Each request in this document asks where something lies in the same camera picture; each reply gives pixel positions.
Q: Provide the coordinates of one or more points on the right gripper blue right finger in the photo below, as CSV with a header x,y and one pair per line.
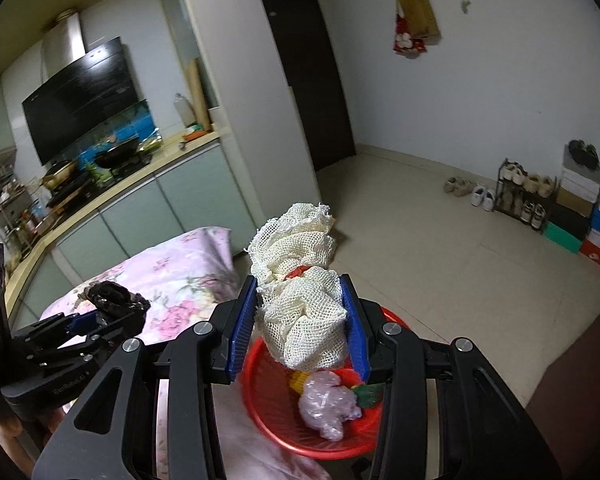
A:
x,y
357,330

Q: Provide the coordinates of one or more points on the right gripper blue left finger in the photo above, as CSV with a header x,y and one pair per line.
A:
x,y
240,326

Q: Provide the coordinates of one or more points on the white foam mesh net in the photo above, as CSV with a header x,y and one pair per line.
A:
x,y
301,317

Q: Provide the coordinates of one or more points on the green yellow scrubber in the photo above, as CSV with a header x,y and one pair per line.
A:
x,y
368,396

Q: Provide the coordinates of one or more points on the clear plastic bag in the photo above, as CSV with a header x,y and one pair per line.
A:
x,y
326,405

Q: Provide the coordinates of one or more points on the kitchen counter cabinets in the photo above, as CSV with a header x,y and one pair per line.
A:
x,y
181,189

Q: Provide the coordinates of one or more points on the left hand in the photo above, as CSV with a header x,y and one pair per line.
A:
x,y
13,431

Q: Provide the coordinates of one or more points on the pink floral tablecloth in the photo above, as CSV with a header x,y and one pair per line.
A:
x,y
183,279

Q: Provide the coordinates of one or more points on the red plastic mesh basket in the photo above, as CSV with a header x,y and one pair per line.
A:
x,y
396,360

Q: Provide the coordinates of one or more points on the metal spice rack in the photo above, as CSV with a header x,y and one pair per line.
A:
x,y
21,212

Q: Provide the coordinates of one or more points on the beige slippers pair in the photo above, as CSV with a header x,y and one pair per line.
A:
x,y
458,186

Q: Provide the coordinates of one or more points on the white shoes pair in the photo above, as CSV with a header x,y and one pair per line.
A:
x,y
483,197

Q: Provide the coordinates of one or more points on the brass pot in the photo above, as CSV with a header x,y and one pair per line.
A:
x,y
59,174

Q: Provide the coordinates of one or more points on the black shoe rack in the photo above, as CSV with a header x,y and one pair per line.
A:
x,y
527,198

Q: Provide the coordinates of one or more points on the black wok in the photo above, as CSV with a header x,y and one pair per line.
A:
x,y
119,155

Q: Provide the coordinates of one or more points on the white plastic jug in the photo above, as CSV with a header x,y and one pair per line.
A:
x,y
185,110

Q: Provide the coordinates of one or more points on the wooden cutting board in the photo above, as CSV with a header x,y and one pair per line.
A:
x,y
197,92

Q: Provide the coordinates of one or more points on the stacked shoe boxes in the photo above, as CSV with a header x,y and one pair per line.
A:
x,y
574,218

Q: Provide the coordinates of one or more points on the black range hood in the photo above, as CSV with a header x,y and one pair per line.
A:
x,y
79,98

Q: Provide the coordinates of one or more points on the red hanging bag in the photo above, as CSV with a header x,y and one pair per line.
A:
x,y
403,43

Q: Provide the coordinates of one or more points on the brown paper bag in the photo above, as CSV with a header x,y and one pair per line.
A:
x,y
420,19

